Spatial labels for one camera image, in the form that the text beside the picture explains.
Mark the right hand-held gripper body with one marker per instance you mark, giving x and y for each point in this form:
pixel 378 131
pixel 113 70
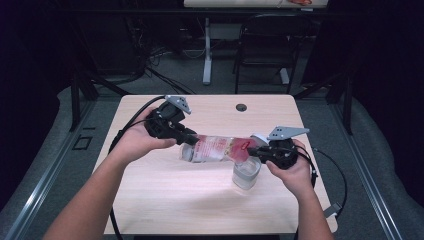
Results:
pixel 285 155

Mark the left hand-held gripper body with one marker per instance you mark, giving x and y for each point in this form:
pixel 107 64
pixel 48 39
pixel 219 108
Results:
pixel 165 125

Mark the white lidded container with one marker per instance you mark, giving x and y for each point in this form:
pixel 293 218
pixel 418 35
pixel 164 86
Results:
pixel 246 175

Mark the red and white spouted pouch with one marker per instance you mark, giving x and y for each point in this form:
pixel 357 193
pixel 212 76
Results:
pixel 216 148

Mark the person's right hand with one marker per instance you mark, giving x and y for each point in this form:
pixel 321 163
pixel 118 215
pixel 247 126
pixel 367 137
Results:
pixel 300 176

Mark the person's left hand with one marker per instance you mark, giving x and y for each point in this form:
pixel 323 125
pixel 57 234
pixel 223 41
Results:
pixel 136 140

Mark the black round table grommet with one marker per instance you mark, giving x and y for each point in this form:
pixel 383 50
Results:
pixel 241 107

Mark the grey table clip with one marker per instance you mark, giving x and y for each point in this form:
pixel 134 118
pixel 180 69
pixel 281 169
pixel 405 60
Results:
pixel 332 210

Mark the black metal stand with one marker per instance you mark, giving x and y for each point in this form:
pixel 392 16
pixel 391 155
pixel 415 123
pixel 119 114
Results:
pixel 348 106
pixel 75 100

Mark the white desk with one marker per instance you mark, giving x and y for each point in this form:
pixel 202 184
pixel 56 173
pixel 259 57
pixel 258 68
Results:
pixel 207 50

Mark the black folding chair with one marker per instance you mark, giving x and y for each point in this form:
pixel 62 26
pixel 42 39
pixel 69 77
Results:
pixel 273 30

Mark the black curtain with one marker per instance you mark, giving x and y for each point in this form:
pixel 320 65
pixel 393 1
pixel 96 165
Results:
pixel 30 83
pixel 390 83

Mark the orange thing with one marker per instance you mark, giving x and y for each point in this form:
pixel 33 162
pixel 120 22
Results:
pixel 300 2

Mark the aluminium floor rail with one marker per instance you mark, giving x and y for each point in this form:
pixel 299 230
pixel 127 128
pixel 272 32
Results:
pixel 43 186
pixel 370 186

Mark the black rectangular floor frame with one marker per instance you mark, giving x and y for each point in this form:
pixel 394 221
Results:
pixel 74 142

